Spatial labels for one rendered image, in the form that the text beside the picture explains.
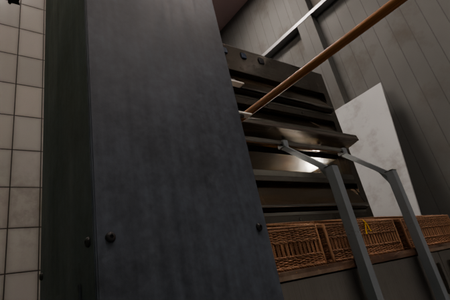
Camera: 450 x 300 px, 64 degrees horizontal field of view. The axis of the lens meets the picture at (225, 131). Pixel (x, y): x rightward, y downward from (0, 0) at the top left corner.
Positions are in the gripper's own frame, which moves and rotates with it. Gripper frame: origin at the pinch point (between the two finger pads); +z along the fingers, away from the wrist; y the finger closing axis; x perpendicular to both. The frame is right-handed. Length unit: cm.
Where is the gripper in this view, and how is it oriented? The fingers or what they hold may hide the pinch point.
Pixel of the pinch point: (243, 100)
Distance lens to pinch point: 137.1
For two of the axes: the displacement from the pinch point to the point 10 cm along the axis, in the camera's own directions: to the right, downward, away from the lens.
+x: 5.9, -4.4, -6.7
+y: 1.9, 8.9, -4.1
